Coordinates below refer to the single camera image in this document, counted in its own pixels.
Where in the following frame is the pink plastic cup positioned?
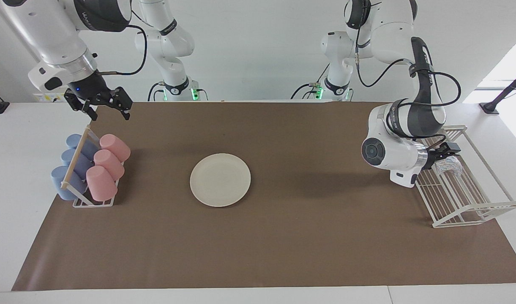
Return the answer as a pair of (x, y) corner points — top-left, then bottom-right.
(99, 134), (131, 163)
(86, 166), (118, 202)
(93, 149), (126, 181)

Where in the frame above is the white wire dish rack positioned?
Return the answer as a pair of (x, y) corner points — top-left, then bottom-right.
(414, 125), (516, 228)

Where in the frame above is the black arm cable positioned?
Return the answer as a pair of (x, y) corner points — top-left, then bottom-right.
(354, 0), (462, 111)
(95, 23), (149, 76)

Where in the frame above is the black base cable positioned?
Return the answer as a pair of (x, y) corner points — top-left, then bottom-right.
(291, 63), (331, 100)
(147, 81), (210, 102)

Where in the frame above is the black right base cable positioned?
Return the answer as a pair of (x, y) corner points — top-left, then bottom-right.
(147, 81), (210, 102)

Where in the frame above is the cream round plate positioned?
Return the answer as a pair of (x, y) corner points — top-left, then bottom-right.
(190, 153), (251, 208)

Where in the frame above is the blue plastic cup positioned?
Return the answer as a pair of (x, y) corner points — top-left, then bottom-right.
(61, 149), (93, 180)
(66, 134), (100, 161)
(51, 166), (88, 201)

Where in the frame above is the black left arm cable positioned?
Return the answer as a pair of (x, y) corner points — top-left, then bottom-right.
(354, 0), (462, 111)

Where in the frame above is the black left base cable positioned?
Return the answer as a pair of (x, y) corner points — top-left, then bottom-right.
(291, 63), (331, 100)

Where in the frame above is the brown table mat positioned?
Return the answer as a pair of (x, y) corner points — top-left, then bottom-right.
(11, 100), (516, 292)

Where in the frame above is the black angled stand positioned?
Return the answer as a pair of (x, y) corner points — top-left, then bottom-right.
(480, 68), (516, 114)

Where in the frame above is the white wall power outlet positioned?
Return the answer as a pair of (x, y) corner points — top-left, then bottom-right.
(33, 92), (68, 103)

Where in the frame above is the cup rack with wooden bar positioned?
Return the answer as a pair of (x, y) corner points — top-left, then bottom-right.
(60, 125), (125, 208)

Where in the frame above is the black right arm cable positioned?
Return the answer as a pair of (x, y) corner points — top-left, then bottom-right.
(95, 23), (149, 76)

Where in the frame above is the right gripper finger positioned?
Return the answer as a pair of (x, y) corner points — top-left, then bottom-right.
(110, 87), (134, 121)
(64, 93), (98, 122)

